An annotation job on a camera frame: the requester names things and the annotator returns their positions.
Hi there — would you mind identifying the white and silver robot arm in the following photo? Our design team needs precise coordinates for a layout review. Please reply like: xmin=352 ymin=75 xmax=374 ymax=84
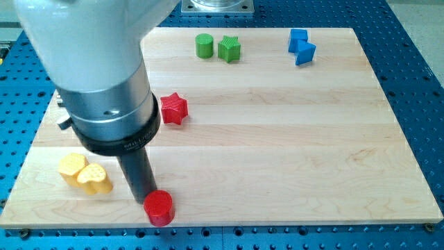
xmin=15 ymin=0 xmax=177 ymax=156

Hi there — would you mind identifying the red star block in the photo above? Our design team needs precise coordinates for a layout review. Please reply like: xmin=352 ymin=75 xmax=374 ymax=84
xmin=160 ymin=92 xmax=188 ymax=125

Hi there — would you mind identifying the light wooden board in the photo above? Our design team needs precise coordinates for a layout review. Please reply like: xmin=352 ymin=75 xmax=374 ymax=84
xmin=0 ymin=26 xmax=444 ymax=230

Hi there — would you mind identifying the green star block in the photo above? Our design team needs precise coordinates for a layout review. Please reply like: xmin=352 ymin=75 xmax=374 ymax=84
xmin=218 ymin=35 xmax=241 ymax=63

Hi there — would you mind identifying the green cylinder block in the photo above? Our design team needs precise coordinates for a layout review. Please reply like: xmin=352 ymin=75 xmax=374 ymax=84
xmin=195 ymin=33 xmax=214 ymax=59

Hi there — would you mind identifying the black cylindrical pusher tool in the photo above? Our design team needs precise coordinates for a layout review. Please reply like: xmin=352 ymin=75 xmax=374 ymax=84
xmin=117 ymin=148 xmax=157 ymax=204

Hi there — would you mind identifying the red cylinder block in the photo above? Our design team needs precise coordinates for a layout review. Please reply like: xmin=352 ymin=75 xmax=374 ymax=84
xmin=143 ymin=190 xmax=175 ymax=227

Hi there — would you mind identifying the blue angled block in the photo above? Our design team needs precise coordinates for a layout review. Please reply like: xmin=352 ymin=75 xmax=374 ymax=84
xmin=295 ymin=40 xmax=316 ymax=65

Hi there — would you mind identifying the blue cube block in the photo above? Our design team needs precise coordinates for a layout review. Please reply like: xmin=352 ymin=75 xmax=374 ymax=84
xmin=288 ymin=28 xmax=308 ymax=53

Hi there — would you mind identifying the yellow heart block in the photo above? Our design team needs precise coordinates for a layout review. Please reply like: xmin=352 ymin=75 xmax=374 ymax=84
xmin=77 ymin=163 xmax=113 ymax=195

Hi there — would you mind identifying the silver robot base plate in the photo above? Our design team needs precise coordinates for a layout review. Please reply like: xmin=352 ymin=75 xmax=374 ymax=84
xmin=180 ymin=0 xmax=255 ymax=16

